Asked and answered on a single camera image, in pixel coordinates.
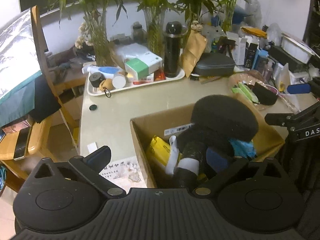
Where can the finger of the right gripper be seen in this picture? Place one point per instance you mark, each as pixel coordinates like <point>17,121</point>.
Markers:
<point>306,118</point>
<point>304,88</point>

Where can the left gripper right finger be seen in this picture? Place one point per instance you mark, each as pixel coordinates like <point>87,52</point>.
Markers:
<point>225,167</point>

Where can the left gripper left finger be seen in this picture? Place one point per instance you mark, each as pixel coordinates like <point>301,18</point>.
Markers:
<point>89,167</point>

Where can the black neck pillow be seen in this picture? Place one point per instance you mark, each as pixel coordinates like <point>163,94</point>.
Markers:
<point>193,144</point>

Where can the yellow duck wipes pack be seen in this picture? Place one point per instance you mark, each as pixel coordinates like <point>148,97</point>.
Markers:
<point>158,152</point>

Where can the green wet wipes pack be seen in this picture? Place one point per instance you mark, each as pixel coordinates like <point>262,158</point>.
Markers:
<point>242,88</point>

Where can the brown cardboard box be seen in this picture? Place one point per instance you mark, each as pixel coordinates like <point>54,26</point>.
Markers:
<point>267,142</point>

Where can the black foam block on plate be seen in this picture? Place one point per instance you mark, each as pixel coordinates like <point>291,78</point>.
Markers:
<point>265,96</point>

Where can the dark green round cap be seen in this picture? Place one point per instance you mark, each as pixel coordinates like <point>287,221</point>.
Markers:
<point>93,107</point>

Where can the wooden chair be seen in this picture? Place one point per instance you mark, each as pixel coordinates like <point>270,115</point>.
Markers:
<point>47,101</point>

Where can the tan silicone pouch with carabiner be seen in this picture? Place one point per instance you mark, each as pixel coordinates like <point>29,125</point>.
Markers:
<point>106,86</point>

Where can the white pill bottle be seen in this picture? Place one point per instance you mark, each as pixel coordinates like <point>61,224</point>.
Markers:
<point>119,80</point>

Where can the white plastic tray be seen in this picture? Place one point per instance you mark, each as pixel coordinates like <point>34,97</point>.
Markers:
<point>97,92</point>

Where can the white blue spray bottle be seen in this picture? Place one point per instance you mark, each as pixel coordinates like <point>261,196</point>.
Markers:
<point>108,72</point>

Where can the grey zippered hard case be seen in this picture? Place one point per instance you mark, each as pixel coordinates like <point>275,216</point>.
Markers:
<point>214,64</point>

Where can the green white tissue box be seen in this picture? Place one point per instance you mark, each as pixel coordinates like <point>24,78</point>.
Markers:
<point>144,65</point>

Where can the glass vase with bamboo left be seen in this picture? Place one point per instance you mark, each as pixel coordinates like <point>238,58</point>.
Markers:
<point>98,37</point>

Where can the glass vase with bamboo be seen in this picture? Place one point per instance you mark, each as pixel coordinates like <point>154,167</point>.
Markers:
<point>229,8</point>
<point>192,13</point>
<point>98,37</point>
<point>154,18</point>

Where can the red packet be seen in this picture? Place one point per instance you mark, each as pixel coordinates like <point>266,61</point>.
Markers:
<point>154,77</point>

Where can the glass vase with bamboo far right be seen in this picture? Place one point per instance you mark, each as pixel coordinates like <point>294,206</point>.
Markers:
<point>229,8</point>

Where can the brown paper bag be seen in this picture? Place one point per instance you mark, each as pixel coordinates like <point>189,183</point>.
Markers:
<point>192,52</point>

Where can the black thermos bottle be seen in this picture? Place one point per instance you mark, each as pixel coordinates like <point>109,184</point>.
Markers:
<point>174,32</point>

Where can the glass vase with bamboo middle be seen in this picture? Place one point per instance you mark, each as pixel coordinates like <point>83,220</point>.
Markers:
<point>154,18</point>

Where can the small black tripod camera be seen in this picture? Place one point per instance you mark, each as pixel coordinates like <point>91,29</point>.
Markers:
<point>226,46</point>

